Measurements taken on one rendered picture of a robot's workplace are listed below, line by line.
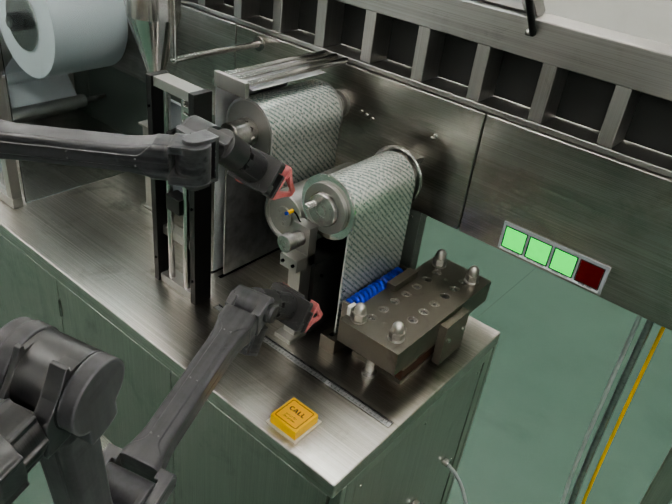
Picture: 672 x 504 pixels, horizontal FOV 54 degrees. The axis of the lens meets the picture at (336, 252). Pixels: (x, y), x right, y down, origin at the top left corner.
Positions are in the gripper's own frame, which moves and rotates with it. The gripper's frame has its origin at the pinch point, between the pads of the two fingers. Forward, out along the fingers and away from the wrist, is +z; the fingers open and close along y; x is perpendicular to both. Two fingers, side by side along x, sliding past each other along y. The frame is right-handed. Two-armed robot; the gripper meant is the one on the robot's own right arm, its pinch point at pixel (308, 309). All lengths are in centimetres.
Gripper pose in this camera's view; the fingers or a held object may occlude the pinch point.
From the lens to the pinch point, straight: 141.1
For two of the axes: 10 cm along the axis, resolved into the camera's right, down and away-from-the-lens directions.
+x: 4.3, -9.0, -0.9
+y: 7.6, 4.2, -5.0
